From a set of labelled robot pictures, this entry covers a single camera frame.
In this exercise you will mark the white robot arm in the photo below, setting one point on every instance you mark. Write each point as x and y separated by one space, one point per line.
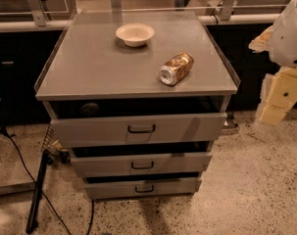
283 40

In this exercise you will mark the grey drawer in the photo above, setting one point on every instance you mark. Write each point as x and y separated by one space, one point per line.
135 186
128 160
139 121

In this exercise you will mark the wire basket with items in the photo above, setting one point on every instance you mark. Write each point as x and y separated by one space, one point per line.
53 147

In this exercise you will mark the white paper bowl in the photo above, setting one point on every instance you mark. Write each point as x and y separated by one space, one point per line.
135 34

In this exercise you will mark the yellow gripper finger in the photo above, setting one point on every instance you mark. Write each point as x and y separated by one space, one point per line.
262 42
270 111

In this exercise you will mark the dark object in top drawer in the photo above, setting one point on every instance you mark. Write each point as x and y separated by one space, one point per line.
89 110

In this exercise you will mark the white railing bar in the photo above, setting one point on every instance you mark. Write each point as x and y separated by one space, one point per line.
60 25

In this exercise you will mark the black metal stand leg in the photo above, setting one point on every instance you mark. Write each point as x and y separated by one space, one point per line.
32 217

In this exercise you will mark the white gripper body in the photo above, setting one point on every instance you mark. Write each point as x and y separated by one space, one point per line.
287 39

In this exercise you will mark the crushed gold soda can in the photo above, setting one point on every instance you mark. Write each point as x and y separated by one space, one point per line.
176 69

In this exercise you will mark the grey drawer cabinet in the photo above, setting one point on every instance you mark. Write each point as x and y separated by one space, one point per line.
92 64

